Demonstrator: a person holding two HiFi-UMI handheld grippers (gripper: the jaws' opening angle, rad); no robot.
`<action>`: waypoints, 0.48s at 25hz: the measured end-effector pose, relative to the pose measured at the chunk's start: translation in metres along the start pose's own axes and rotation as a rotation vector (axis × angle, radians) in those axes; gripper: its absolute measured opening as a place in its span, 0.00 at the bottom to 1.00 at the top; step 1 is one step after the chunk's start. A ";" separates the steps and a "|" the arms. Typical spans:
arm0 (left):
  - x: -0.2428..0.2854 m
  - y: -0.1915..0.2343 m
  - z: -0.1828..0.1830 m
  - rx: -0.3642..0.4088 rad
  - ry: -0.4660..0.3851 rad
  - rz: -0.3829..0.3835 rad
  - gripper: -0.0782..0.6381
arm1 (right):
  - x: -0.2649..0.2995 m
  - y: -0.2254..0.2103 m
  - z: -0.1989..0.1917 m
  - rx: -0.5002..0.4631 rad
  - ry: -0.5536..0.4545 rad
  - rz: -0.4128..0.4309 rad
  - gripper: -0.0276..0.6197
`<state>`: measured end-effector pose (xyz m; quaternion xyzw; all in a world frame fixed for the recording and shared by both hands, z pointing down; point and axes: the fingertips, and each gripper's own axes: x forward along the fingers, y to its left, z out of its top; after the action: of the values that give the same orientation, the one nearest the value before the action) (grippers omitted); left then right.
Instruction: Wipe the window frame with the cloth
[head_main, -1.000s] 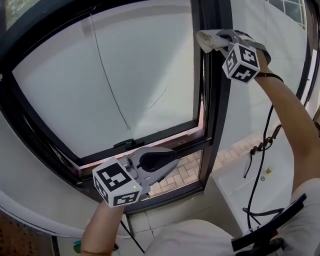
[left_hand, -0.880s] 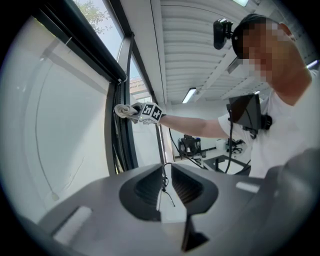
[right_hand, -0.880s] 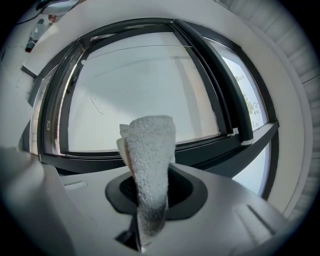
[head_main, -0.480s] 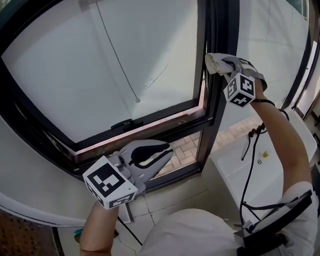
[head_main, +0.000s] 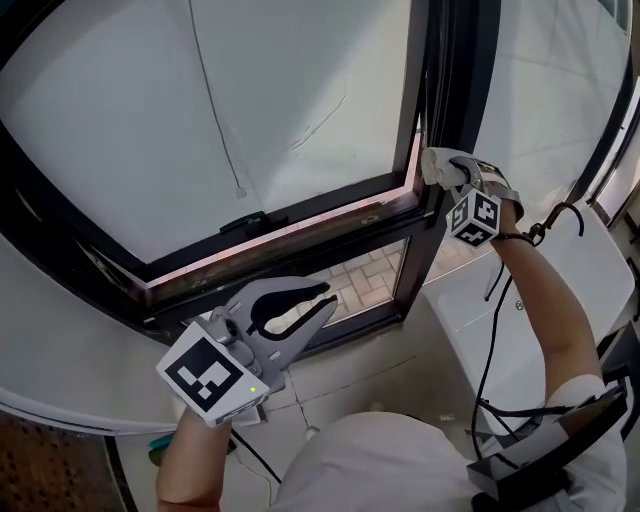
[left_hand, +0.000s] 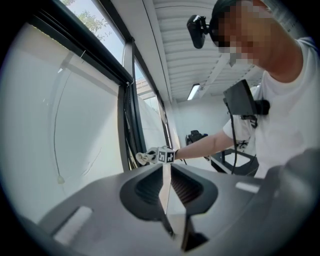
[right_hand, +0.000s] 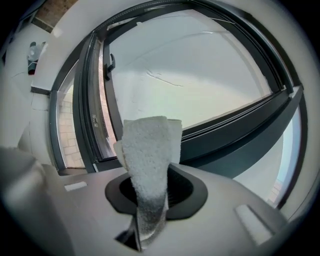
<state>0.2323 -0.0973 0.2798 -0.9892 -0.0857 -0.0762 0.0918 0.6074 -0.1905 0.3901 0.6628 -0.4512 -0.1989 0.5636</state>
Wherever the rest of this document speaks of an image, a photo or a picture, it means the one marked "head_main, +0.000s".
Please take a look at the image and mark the person's left forearm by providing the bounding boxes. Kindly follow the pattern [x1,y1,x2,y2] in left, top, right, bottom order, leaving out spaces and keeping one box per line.
[155,407,236,506]

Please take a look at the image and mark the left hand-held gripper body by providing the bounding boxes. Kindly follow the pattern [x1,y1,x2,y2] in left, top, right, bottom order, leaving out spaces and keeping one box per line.
[156,303,286,427]

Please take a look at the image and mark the black window frame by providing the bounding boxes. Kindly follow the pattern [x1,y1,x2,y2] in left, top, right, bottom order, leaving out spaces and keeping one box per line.
[0,0,504,359]

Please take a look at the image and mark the black cable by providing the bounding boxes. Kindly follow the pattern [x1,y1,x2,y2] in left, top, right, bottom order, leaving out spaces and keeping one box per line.
[474,272,516,461]
[227,432,281,484]

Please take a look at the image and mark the white cleaning cloth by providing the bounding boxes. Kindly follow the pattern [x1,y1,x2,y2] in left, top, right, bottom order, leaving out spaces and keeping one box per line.
[421,146,469,190]

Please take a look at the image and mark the thin blind pull cord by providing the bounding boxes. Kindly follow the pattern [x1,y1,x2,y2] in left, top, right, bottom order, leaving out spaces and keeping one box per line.
[187,0,250,199]

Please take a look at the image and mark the person's right forearm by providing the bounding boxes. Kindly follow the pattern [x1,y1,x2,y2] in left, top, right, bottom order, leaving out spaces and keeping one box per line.
[492,199,601,406]

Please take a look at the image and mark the white sink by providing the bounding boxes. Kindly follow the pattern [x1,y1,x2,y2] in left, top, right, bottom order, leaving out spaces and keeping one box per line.
[422,202,634,436]

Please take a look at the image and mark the person's white shirt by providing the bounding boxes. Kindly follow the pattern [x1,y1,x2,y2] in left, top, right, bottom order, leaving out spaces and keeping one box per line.
[274,374,629,512]

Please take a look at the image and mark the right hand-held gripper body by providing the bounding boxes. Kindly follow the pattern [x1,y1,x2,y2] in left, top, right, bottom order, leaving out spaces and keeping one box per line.
[446,158,525,249]

